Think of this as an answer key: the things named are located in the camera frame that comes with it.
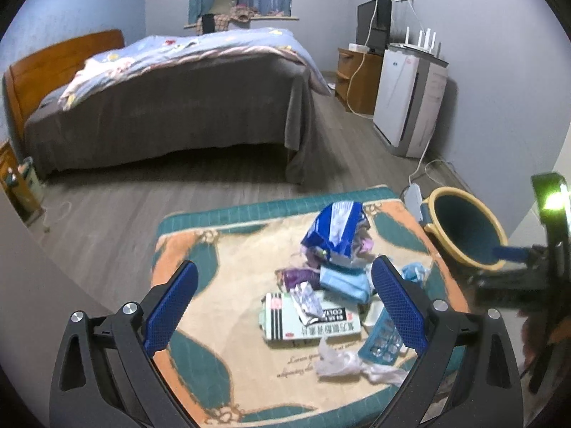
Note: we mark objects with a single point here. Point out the white wifi router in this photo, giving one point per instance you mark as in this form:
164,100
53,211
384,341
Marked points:
426,41

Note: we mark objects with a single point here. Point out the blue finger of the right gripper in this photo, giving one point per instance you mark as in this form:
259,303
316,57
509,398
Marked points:
510,253

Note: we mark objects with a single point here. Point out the light blue floral quilt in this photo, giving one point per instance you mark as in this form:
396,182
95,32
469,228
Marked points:
114,66

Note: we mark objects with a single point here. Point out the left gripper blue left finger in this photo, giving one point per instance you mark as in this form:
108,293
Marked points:
165,305

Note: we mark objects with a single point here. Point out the teal orange beige rug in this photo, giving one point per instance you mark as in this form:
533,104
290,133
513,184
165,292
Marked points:
240,356

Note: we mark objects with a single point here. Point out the white green medicine box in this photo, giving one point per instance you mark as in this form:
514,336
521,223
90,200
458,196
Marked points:
280,320

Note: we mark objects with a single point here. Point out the white power strip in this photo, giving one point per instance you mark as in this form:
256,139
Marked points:
413,201

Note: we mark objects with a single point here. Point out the plaid clothes pile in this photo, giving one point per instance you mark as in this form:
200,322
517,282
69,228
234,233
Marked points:
221,13

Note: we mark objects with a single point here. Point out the blue pill blister pack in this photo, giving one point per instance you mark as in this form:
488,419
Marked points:
383,344

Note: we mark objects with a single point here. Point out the blue white snack bag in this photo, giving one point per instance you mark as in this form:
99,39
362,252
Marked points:
333,233

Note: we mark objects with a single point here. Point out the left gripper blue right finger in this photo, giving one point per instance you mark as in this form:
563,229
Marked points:
397,295

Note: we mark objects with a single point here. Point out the wooden bedside table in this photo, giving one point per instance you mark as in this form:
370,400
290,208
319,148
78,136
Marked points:
27,170

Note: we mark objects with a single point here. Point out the silver blister strip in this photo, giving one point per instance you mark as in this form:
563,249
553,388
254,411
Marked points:
307,304

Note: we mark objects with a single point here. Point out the yellow teal trash bin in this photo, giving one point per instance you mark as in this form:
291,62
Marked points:
464,227

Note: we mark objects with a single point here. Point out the white air purifier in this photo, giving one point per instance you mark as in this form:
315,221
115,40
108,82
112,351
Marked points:
410,94

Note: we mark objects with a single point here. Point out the white tissue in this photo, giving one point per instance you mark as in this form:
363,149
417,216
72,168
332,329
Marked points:
333,364

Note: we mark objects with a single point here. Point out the light blue face mask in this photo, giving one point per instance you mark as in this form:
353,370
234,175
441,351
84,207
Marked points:
352,284

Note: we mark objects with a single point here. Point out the wooden tv cabinet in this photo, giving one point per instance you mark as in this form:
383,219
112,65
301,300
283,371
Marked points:
357,79

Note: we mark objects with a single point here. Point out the black television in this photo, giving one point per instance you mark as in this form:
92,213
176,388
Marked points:
373,25

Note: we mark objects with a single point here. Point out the bed with brown cover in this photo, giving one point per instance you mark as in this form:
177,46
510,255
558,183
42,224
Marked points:
219,103

